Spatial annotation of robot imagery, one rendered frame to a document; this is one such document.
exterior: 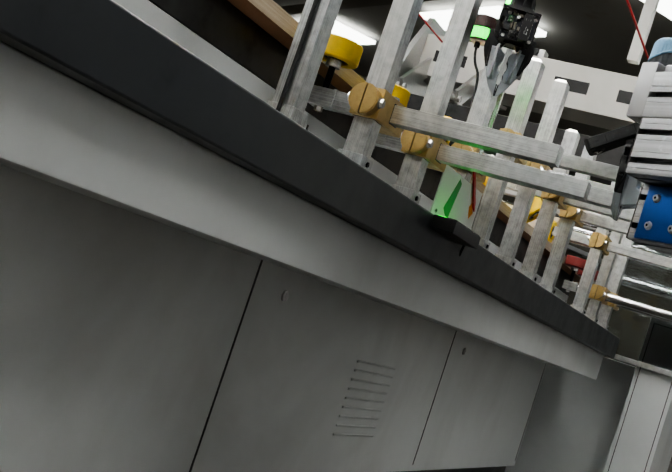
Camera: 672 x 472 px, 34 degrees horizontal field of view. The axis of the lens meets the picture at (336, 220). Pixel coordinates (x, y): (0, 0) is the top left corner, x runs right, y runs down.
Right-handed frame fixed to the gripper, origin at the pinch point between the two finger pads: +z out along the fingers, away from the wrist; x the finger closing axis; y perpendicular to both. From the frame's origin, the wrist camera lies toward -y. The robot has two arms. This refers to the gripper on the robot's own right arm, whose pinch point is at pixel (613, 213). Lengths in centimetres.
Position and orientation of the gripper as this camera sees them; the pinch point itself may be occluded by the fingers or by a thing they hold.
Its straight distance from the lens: 215.5
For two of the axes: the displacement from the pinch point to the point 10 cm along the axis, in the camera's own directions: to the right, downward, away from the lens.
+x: 3.8, 1.9, 9.1
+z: -3.0, 9.5, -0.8
